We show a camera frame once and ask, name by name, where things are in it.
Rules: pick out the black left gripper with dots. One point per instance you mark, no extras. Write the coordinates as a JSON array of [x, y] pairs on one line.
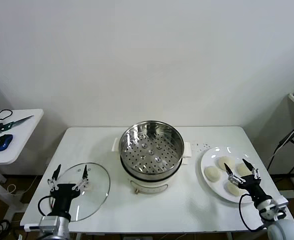
[[63, 197]]

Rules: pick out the large white round plate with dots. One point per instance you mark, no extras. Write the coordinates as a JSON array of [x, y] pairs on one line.
[[210, 158]]

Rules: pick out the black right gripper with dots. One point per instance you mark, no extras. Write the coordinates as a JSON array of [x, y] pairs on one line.
[[253, 188]]

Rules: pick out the round glass pot lid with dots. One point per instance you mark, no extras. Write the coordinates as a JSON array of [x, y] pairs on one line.
[[97, 180]]

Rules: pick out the perforated steel steamer basket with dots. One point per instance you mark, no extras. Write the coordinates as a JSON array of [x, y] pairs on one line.
[[137, 160]]

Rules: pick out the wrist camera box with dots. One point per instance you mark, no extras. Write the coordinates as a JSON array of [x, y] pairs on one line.
[[282, 200], [32, 227]]

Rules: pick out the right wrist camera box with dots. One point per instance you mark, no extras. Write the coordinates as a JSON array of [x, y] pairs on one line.
[[282, 200]]

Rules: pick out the small white side table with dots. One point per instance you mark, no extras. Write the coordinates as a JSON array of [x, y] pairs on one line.
[[22, 140]]

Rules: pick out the white steamed baozi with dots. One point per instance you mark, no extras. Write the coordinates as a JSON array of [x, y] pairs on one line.
[[242, 170], [232, 190], [212, 173], [222, 162]]

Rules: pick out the blue computer mouse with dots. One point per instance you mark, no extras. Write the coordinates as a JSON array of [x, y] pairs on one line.
[[3, 142]]

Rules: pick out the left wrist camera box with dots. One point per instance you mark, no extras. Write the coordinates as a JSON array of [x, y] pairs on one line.
[[32, 227]]

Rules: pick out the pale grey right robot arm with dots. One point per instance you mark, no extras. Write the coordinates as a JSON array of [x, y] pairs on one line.
[[274, 217]]

